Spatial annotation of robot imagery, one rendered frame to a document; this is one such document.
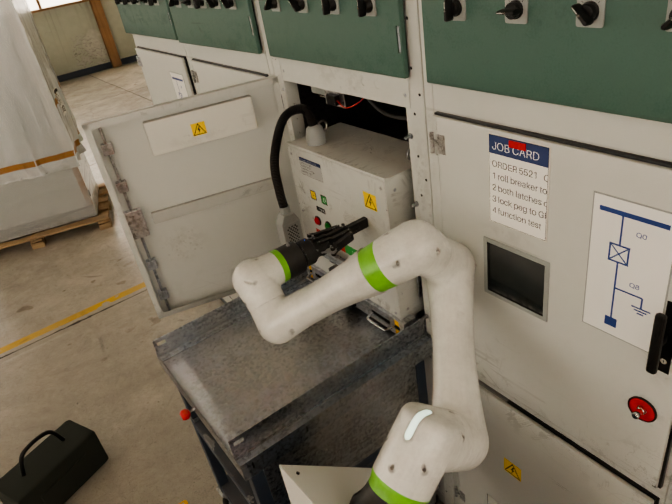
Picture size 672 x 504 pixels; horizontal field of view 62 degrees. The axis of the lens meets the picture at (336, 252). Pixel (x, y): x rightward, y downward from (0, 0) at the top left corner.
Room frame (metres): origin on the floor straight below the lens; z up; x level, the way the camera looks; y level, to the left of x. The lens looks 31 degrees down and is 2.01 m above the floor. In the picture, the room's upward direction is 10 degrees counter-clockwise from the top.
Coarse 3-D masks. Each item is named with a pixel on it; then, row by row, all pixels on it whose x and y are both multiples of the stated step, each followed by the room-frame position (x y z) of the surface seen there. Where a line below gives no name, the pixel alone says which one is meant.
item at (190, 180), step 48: (192, 96) 1.81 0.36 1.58; (240, 96) 1.87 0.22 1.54; (96, 144) 1.71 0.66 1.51; (144, 144) 1.77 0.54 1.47; (192, 144) 1.79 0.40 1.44; (240, 144) 1.86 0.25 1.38; (144, 192) 1.76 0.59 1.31; (192, 192) 1.80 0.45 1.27; (240, 192) 1.83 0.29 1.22; (288, 192) 1.89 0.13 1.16; (144, 240) 1.73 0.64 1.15; (192, 240) 1.79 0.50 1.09; (240, 240) 1.83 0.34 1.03; (192, 288) 1.77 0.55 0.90
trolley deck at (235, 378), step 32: (320, 320) 1.52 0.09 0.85; (352, 320) 1.49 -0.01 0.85; (192, 352) 1.47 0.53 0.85; (224, 352) 1.44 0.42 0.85; (256, 352) 1.41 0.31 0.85; (288, 352) 1.39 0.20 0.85; (320, 352) 1.36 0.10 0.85; (352, 352) 1.33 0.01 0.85; (416, 352) 1.29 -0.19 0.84; (192, 384) 1.32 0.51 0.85; (224, 384) 1.29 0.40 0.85; (256, 384) 1.27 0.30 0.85; (288, 384) 1.24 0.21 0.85; (352, 384) 1.20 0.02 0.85; (384, 384) 1.22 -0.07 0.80; (224, 416) 1.16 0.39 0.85; (256, 416) 1.14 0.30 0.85; (320, 416) 1.10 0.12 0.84; (224, 448) 1.07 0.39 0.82; (256, 448) 1.03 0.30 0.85; (288, 448) 1.05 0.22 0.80
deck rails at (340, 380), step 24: (288, 288) 1.74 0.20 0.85; (216, 312) 1.60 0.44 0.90; (240, 312) 1.64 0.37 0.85; (168, 336) 1.50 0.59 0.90; (192, 336) 1.54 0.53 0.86; (408, 336) 1.32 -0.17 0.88; (360, 360) 1.22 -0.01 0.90; (384, 360) 1.27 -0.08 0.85; (336, 384) 1.18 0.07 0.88; (288, 408) 1.10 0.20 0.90; (312, 408) 1.13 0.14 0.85; (264, 432) 1.05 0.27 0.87; (240, 456) 1.01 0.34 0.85
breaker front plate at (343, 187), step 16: (320, 160) 1.60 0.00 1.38; (304, 176) 1.70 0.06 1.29; (336, 176) 1.54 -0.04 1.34; (352, 176) 1.47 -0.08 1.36; (368, 176) 1.41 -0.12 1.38; (304, 192) 1.72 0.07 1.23; (320, 192) 1.63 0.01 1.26; (336, 192) 1.55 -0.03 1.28; (352, 192) 1.48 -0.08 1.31; (368, 192) 1.41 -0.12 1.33; (384, 192) 1.35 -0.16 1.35; (304, 208) 1.74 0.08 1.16; (336, 208) 1.57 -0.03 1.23; (352, 208) 1.49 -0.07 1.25; (368, 208) 1.42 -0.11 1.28; (384, 208) 1.36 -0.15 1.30; (304, 224) 1.76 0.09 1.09; (336, 224) 1.58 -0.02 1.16; (368, 224) 1.43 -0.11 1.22; (384, 224) 1.37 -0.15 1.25; (368, 240) 1.44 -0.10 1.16; (320, 256) 1.70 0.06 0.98; (336, 256) 1.59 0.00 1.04; (384, 304) 1.41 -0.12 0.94
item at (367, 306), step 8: (312, 264) 1.75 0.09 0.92; (320, 272) 1.70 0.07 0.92; (360, 304) 1.51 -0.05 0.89; (368, 304) 1.47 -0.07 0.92; (376, 304) 1.45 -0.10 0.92; (368, 312) 1.47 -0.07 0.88; (376, 312) 1.44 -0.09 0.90; (384, 312) 1.40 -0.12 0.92; (376, 320) 1.44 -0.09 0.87; (384, 320) 1.40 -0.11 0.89; (400, 320) 1.34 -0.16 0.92; (408, 320) 1.34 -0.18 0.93; (400, 328) 1.34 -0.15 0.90
